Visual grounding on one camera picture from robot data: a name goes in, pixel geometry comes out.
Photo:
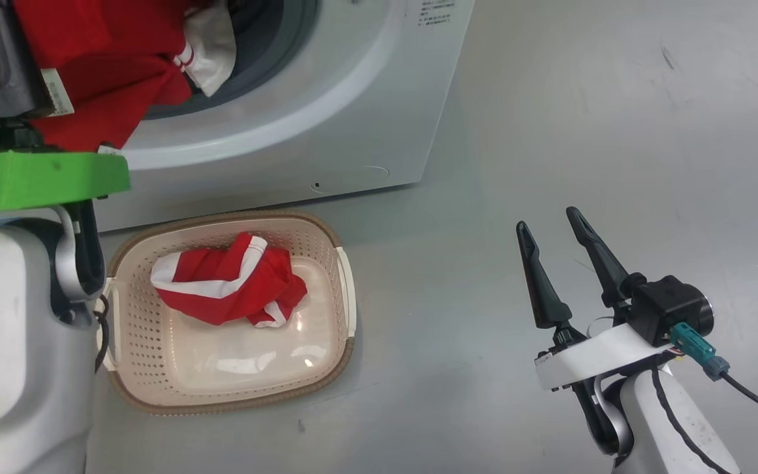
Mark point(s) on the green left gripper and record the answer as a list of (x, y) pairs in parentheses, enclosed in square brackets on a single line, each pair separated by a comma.
[(37, 181)]

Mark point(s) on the cream perforated laundry basket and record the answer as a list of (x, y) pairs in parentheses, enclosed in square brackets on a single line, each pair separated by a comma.
[(221, 375)]

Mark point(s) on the red white-trimmed shorts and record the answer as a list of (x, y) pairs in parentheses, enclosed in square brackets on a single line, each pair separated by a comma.
[(234, 289)]

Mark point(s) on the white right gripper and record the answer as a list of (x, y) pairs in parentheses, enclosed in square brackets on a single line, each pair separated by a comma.
[(596, 359)]

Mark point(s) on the white front-load washing machine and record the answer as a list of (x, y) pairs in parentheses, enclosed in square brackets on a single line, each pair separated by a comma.
[(320, 112)]

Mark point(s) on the teal right camera connector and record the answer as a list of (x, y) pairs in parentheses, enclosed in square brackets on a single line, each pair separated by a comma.
[(698, 349)]

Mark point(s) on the red basketball jersey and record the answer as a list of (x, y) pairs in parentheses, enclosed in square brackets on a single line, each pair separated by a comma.
[(102, 66)]

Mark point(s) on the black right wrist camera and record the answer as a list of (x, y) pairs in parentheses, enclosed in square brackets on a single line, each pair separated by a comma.
[(668, 306)]

